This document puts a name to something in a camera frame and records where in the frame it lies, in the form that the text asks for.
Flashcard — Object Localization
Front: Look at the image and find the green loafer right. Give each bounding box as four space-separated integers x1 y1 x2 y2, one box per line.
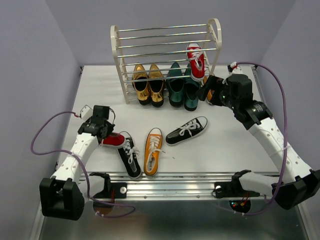
184 77 201 112

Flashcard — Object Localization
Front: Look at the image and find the cream metal shoe shelf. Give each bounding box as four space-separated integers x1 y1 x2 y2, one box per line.
110 18 223 104

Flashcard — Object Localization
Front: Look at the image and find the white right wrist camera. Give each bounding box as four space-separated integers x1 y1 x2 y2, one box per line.
226 61 243 78

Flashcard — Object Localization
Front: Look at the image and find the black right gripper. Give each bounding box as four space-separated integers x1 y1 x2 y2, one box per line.
195 74 239 111

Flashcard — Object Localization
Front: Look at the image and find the red sneaker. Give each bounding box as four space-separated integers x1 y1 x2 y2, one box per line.
186 42 205 82
101 132 126 149

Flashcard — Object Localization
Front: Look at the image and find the black sneaker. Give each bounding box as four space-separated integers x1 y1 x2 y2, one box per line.
165 116 208 146
117 131 142 179

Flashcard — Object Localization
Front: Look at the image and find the gold loafer left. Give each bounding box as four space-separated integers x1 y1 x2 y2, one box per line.
132 64 151 106

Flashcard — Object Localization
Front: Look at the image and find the orange sneaker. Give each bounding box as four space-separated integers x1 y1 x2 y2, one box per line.
143 127 164 176
203 76 214 105

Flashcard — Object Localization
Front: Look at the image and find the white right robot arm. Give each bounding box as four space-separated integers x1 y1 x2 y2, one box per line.
196 74 320 210

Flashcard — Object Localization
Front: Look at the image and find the orange sneaker front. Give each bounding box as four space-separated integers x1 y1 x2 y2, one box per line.
143 127 164 176

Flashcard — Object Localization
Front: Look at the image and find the gold loafer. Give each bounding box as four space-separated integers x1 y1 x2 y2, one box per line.
148 63 165 108
132 64 151 106

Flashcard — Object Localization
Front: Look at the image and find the orange sneaker by shelf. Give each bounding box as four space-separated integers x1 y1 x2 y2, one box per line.
203 76 214 105

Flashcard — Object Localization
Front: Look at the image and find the gold loafer right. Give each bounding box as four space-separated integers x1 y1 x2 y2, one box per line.
148 63 165 108

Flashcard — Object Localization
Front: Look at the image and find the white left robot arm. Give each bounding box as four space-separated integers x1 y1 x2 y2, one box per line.
39 105 115 221

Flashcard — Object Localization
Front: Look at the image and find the green loafer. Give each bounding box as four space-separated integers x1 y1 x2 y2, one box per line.
184 77 201 112
166 62 185 107

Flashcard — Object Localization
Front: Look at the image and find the aluminium mounting rail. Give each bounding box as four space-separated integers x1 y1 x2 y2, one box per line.
39 171 283 203

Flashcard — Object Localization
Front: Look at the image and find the green loafer left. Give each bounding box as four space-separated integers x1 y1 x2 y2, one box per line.
166 62 185 107

